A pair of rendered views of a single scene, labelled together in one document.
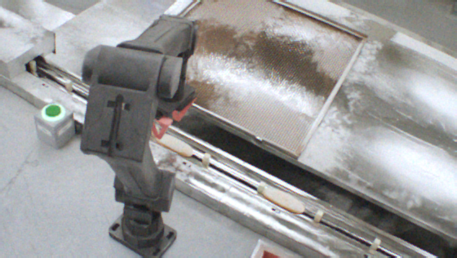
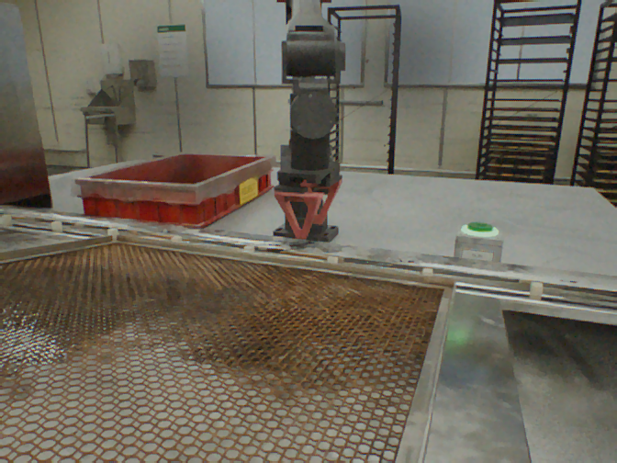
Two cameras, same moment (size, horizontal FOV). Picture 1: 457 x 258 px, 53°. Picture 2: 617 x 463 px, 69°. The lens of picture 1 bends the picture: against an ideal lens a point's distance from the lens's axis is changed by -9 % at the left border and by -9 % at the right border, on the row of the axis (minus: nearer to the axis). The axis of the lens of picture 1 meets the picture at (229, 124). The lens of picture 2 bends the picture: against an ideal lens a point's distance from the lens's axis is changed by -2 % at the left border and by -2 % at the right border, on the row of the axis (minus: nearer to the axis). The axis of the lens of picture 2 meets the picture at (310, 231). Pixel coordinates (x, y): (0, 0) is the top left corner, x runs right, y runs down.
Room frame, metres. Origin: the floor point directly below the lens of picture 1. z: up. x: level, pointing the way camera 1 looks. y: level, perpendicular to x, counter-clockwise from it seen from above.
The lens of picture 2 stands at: (1.45, 0.12, 1.11)
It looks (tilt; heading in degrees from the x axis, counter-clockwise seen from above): 17 degrees down; 179
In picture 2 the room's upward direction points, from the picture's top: straight up
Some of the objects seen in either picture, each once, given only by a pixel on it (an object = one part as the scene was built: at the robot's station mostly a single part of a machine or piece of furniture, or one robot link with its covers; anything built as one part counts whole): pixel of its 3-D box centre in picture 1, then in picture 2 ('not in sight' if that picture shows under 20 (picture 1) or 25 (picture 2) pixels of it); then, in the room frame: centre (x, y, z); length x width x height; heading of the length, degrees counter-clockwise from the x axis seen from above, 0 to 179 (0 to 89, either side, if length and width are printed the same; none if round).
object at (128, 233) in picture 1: (142, 224); (306, 217); (0.55, 0.13, 0.86); 0.12 x 0.09 x 0.08; 69
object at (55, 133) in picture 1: (55, 129); (476, 263); (0.77, 0.40, 0.84); 0.08 x 0.08 x 0.11; 69
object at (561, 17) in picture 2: not in sight; (522, 119); (-2.32, 1.94, 0.89); 0.60 x 0.59 x 1.78; 61
